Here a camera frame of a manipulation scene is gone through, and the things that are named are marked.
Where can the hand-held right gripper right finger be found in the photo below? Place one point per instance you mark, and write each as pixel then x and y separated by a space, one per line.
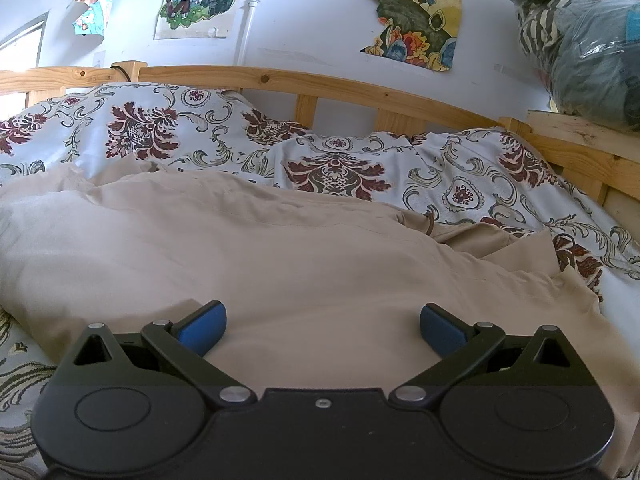
pixel 440 331

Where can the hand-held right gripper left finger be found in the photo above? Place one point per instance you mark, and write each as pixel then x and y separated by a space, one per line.
pixel 202 328

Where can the clear plastic bag of clothes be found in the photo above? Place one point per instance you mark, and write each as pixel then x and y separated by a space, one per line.
pixel 585 55

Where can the wooden bed frame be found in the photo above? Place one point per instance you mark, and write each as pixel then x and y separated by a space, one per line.
pixel 450 170
pixel 350 90

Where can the white wall socket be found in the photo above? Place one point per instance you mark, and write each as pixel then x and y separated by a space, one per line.
pixel 100 60

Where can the white wall pipe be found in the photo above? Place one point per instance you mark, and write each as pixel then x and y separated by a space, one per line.
pixel 248 35

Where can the colourful landscape wall poster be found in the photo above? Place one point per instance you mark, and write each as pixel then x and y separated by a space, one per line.
pixel 415 10

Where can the window frame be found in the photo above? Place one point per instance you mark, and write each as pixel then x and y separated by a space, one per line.
pixel 25 40

